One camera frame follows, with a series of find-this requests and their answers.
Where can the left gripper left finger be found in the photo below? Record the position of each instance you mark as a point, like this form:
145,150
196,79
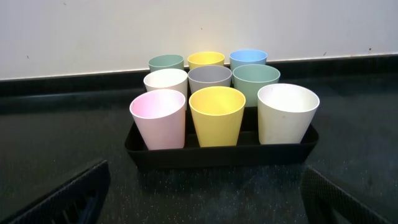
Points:
62,202

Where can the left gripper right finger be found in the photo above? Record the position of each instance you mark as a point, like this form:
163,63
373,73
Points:
326,202

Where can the white cup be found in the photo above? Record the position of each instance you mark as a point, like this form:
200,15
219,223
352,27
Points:
164,79
283,124

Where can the pink cup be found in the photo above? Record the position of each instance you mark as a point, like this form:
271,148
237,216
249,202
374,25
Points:
161,130

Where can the yellow cup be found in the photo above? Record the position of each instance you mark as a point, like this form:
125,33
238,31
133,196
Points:
217,127
205,59

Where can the black tray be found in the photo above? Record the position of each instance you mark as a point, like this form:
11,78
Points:
217,155

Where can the green cup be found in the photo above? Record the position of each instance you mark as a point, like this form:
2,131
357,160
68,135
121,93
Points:
164,62
252,84

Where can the blue cup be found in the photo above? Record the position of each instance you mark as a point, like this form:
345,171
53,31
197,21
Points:
247,57

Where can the grey cup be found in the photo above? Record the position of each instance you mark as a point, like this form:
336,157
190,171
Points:
210,77

